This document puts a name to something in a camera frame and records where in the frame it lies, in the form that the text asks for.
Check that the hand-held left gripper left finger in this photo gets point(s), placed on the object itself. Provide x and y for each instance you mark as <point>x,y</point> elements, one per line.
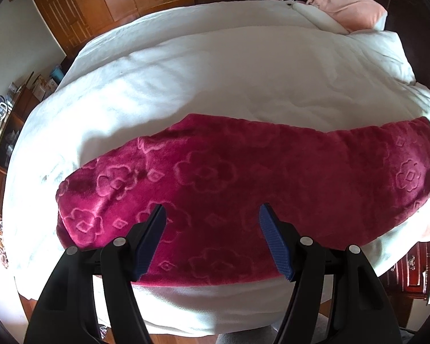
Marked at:
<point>152,243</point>

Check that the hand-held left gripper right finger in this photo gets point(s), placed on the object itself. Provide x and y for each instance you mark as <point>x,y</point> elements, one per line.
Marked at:
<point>276,243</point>

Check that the red fleece pants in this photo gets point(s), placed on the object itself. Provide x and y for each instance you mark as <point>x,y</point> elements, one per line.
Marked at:
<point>236,186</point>

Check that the red wooden dresser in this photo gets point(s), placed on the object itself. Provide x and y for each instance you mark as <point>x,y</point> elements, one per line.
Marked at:
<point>412,276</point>

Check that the dark wooden headboard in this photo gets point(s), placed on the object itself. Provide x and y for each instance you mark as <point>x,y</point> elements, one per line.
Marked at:
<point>401,25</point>

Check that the white duvet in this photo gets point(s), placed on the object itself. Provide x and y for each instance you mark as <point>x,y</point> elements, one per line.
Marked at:
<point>200,89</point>

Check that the low wooden cabinet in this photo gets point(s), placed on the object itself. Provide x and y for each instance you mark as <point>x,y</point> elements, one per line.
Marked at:
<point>7,157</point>

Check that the cardboard boxes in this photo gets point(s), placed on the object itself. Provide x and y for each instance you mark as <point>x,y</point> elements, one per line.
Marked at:
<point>44,86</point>

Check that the blue bin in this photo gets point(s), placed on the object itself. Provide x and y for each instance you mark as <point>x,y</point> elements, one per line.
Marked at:
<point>56,73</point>

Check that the pink pillow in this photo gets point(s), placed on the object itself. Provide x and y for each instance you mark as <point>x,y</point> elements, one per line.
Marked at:
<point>340,3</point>

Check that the white pillow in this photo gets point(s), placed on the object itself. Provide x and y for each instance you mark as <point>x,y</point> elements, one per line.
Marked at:
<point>319,16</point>

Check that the clear electric kettle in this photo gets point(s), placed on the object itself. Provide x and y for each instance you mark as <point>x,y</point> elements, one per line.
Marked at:
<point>1,109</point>

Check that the white bed sheet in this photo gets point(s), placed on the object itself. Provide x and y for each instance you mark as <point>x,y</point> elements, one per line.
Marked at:
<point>200,18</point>

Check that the brown wooden wardrobe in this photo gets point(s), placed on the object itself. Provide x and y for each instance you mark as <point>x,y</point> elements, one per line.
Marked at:
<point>93,3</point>

